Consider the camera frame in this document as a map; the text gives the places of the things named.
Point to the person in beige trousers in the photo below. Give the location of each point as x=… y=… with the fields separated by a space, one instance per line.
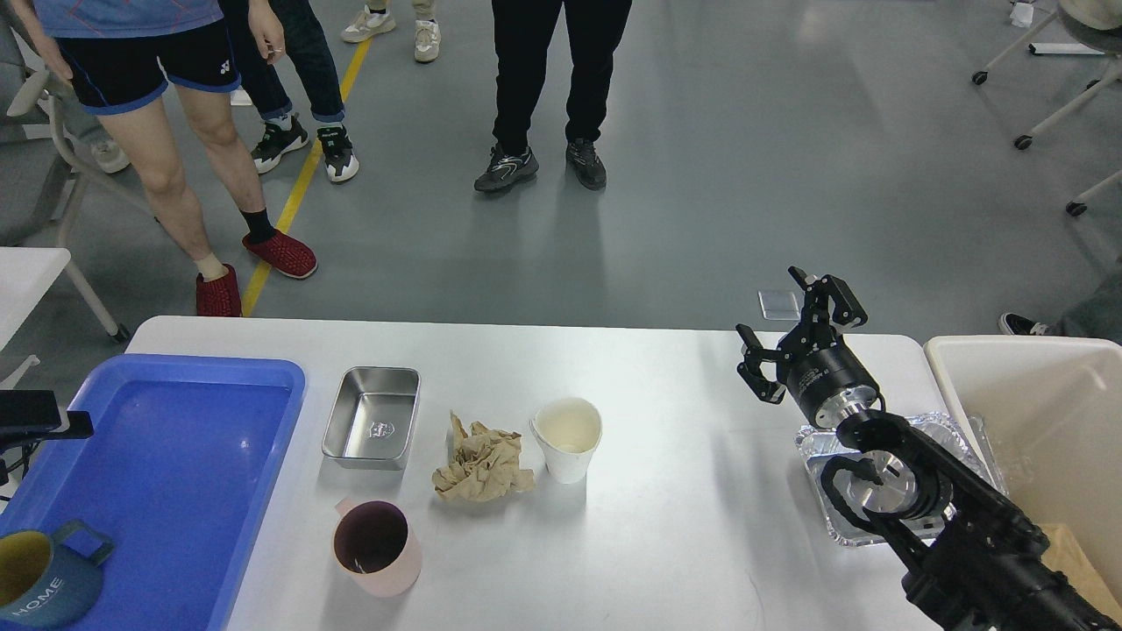
x=374 y=18

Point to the beige plastic bin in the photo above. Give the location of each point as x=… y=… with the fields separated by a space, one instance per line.
x=1048 y=409

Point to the white side table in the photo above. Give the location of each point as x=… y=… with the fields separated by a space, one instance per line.
x=55 y=328

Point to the crumpled brown paper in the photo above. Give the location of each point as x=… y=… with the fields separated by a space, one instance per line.
x=485 y=464

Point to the white rolling chair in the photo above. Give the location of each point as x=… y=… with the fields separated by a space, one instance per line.
x=1054 y=68

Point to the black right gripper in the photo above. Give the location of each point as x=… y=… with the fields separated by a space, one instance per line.
x=813 y=362

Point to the stainless steel rectangular container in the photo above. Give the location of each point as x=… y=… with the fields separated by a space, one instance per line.
x=372 y=421

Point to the person in grey jeans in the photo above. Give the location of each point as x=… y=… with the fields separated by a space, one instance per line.
x=1097 y=316

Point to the blue plastic tray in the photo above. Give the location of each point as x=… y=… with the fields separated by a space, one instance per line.
x=178 y=474

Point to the brown paper in bin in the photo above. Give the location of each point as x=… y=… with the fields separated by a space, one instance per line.
x=1066 y=555

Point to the pink mug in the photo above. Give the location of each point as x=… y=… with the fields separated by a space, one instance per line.
x=374 y=543

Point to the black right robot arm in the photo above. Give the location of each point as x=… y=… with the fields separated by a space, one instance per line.
x=973 y=559

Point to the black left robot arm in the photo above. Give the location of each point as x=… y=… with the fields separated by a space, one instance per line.
x=30 y=416

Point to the clear floor plate left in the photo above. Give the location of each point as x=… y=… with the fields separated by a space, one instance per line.
x=779 y=305

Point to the blue HOME mug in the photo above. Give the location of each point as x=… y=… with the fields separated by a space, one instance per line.
x=44 y=582

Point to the person in blue shirt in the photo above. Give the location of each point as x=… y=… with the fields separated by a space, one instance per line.
x=120 y=57

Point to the aluminium foil tray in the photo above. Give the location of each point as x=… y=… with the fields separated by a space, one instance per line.
x=816 y=447

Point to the white paper cup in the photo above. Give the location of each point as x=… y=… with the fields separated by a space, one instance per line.
x=569 y=432

